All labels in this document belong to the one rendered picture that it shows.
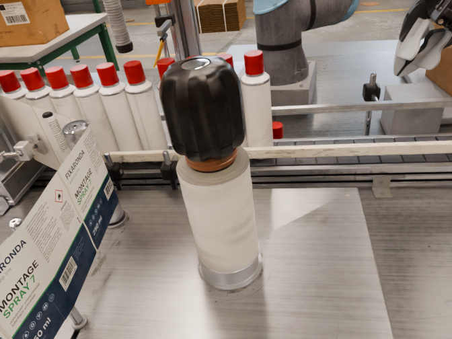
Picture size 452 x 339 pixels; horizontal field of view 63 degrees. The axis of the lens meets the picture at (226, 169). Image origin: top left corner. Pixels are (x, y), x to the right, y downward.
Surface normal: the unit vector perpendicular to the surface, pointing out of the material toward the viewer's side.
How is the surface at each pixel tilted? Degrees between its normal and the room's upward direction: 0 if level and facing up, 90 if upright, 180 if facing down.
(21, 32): 89
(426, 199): 0
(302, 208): 0
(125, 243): 0
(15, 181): 90
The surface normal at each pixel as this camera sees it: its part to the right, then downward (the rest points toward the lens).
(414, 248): -0.12, -0.80
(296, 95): -0.27, 0.60
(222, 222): 0.11, 0.61
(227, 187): 0.37, 0.55
